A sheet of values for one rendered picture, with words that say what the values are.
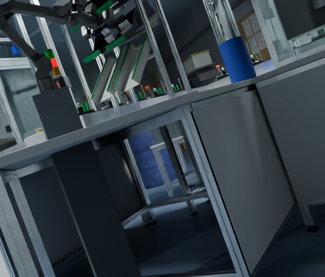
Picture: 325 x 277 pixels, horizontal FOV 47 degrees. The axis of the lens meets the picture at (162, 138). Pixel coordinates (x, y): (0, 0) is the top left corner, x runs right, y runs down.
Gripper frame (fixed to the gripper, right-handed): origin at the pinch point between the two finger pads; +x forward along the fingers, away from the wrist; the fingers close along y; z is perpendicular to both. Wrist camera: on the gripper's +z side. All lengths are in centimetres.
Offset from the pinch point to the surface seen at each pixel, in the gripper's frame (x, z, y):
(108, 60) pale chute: 16.6, -4.3, 17.4
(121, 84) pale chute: 8.6, -24.1, 4.7
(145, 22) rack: 12.5, -0.3, -12.6
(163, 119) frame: 0, -50, -21
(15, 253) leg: -55, -88, -4
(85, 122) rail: 0.4, -36.8, 23.5
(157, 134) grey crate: 195, 3, 135
